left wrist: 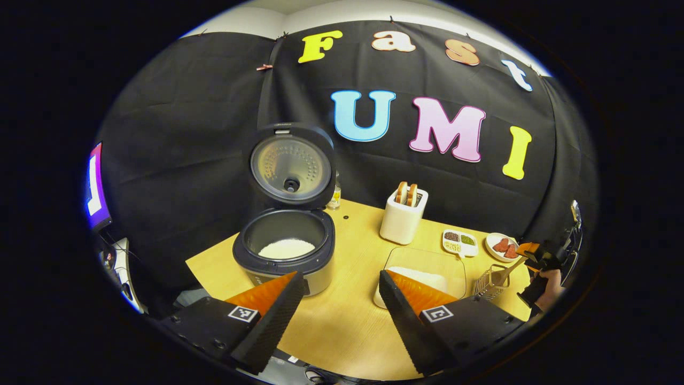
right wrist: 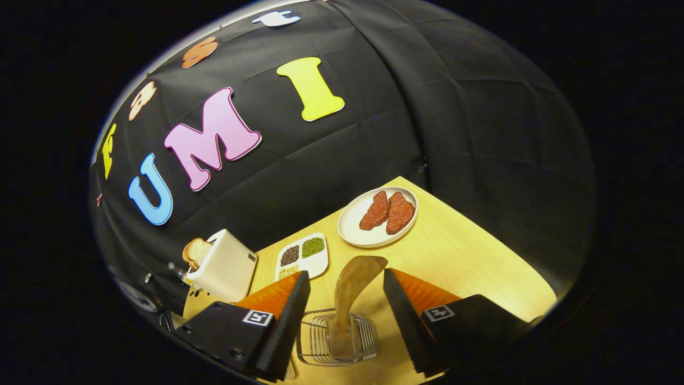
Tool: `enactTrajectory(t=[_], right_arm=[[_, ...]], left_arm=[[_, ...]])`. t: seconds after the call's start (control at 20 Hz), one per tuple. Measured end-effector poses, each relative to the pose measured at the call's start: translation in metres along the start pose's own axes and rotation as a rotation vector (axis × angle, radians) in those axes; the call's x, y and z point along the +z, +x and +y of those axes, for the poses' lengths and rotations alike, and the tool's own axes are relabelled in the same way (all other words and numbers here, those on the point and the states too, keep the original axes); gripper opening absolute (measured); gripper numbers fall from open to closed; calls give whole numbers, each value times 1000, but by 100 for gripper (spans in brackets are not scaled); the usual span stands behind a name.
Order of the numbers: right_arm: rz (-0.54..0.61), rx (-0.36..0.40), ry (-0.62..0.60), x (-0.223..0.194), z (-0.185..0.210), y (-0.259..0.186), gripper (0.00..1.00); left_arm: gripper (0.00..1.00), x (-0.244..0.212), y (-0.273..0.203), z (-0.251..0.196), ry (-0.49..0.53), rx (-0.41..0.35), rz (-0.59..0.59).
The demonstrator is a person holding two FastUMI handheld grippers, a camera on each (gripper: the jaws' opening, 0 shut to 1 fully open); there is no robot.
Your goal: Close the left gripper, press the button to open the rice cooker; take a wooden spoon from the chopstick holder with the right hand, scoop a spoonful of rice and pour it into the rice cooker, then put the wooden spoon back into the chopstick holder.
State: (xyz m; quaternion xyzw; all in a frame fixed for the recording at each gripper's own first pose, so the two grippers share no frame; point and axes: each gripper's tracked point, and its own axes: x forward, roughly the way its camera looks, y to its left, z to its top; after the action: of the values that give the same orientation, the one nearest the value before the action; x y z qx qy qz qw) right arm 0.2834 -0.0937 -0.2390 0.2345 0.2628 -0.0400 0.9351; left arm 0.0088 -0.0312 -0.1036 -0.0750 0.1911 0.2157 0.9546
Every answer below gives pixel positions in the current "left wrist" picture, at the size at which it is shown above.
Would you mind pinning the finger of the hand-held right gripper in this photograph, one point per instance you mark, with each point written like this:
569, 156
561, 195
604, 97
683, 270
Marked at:
528, 248

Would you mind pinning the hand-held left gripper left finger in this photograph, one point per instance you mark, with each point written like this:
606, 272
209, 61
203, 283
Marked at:
272, 331

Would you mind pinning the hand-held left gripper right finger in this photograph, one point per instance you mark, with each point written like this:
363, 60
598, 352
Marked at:
406, 331

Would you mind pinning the wooden spoon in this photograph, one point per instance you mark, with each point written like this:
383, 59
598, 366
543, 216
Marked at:
510, 269

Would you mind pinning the clear plastic rice container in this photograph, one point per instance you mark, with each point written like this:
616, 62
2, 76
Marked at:
427, 258

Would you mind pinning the grey rice cooker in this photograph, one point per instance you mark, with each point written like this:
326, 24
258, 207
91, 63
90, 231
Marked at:
247, 252

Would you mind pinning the red meat piece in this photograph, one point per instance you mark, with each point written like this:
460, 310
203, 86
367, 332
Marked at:
500, 245
511, 251

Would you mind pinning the white round plate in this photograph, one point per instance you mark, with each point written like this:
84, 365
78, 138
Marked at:
491, 251

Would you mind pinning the white divided dish with beans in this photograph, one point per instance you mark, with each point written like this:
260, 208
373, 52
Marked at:
459, 241

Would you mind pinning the white toaster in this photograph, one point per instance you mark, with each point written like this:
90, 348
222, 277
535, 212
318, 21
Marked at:
398, 224

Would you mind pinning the toasted bread slice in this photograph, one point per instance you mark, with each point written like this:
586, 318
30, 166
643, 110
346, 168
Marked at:
401, 192
412, 195

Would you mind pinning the small glass bottle yellow label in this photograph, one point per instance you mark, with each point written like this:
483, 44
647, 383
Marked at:
335, 199

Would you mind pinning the computer monitor screen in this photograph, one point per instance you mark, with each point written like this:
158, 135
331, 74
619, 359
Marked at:
96, 187

